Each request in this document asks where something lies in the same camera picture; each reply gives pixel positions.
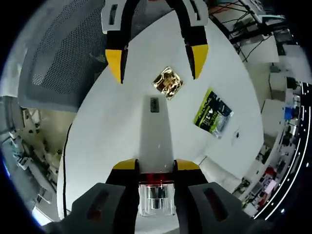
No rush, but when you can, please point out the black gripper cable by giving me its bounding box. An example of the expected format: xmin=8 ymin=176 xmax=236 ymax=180
xmin=61 ymin=121 xmax=72 ymax=218

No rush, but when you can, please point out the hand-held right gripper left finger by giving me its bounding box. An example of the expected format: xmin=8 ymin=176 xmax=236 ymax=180
xmin=42 ymin=157 xmax=141 ymax=234

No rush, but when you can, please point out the green and black packet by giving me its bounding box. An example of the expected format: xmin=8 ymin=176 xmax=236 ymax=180
xmin=194 ymin=88 xmax=234 ymax=139

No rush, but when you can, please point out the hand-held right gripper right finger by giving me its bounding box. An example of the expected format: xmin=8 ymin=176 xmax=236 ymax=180
xmin=173 ymin=157 xmax=255 ymax=234

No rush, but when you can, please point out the white skincare bottle red collar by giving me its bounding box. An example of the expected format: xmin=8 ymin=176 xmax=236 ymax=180
xmin=138 ymin=94 xmax=176 ymax=217

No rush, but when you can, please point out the gold foil packet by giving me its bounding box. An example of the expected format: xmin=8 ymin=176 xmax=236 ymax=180
xmin=151 ymin=66 xmax=186 ymax=100

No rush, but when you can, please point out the grey mesh office chair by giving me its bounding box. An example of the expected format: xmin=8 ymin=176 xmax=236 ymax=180
xmin=19 ymin=0 xmax=137 ymax=113

